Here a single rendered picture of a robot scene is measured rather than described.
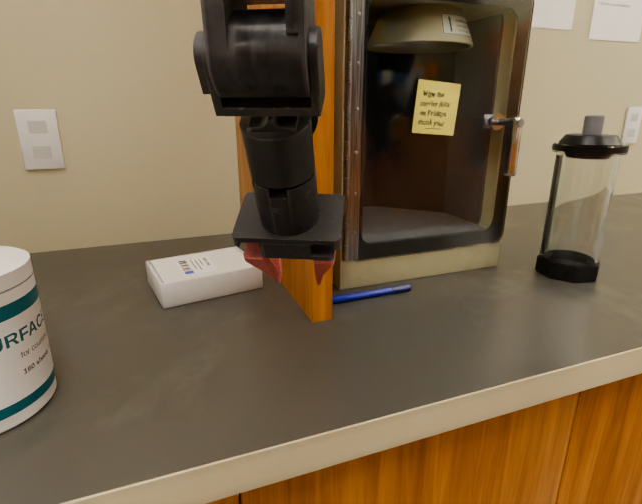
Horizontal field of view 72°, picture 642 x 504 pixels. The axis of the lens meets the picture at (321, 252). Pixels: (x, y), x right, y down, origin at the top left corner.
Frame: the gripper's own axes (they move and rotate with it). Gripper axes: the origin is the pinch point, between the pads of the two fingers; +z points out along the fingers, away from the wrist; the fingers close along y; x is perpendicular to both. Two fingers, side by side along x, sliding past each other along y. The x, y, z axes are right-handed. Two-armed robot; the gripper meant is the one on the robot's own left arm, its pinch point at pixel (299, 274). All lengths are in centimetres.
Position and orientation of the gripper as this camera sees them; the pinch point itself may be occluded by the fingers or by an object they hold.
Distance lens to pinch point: 49.8
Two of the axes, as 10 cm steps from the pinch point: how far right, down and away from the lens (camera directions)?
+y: -9.9, -0.4, 1.2
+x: -1.1, 7.4, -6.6
